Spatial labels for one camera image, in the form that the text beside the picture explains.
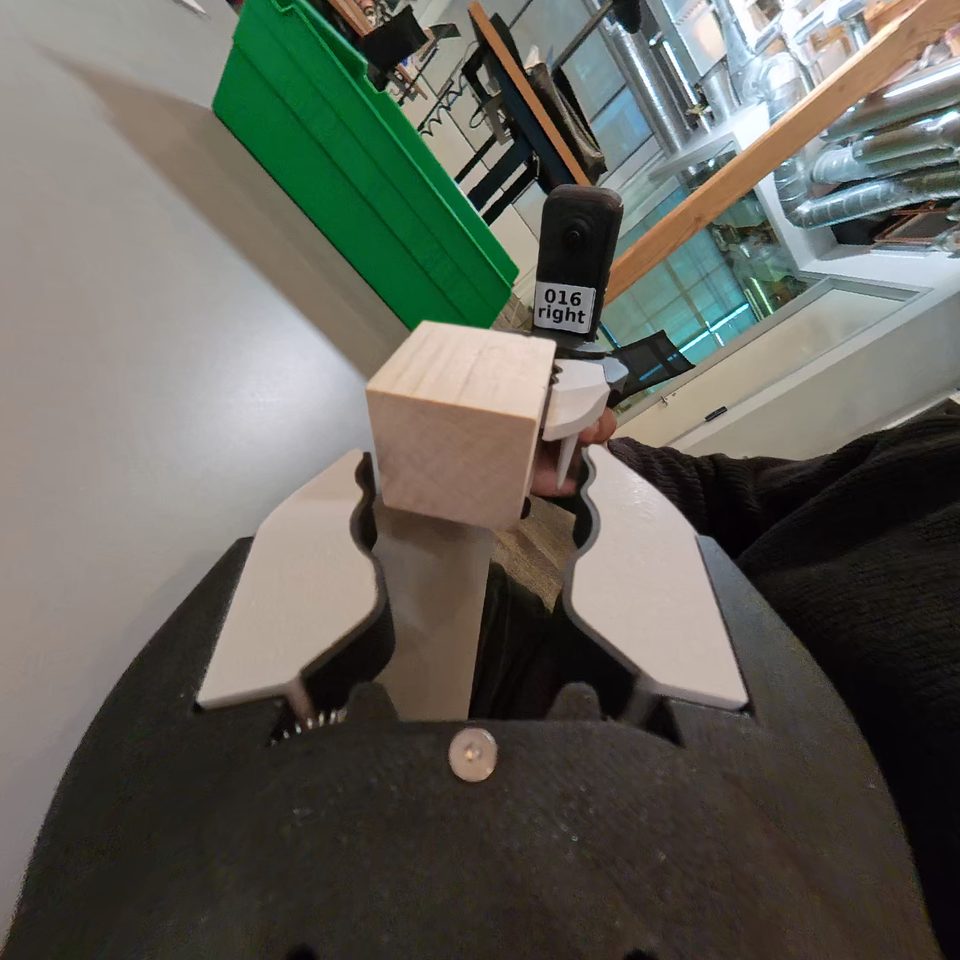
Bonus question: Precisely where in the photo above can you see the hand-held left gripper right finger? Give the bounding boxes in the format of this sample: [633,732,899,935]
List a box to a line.
[562,447,753,723]

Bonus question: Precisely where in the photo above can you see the person's right forearm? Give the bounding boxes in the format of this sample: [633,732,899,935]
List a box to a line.
[606,436,759,560]

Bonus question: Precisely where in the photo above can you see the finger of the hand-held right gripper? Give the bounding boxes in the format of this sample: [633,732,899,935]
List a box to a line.
[540,358,610,498]

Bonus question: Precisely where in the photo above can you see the pale wooden cube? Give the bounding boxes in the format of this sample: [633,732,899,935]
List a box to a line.
[366,320,558,531]

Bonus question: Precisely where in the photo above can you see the black frame table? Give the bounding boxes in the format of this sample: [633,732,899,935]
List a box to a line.
[420,0,610,226]

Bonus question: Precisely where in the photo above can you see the silver ventilation ducts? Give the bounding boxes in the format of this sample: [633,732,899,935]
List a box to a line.
[615,0,960,245]

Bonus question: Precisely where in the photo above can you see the green plastic bin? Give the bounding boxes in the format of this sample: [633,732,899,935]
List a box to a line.
[211,0,520,331]

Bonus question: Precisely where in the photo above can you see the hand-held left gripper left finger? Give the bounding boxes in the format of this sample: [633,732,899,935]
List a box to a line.
[195,448,395,717]

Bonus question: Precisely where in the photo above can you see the grey desk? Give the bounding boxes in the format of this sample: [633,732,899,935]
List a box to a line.
[0,0,496,939]

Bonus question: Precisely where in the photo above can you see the wooden railing beam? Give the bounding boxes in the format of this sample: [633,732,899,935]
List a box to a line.
[603,0,960,305]

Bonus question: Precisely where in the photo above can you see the person's right hand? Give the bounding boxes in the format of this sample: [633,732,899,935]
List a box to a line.
[528,412,618,498]

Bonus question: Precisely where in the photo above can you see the person's black sweater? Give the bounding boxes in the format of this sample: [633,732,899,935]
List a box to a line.
[468,405,960,960]

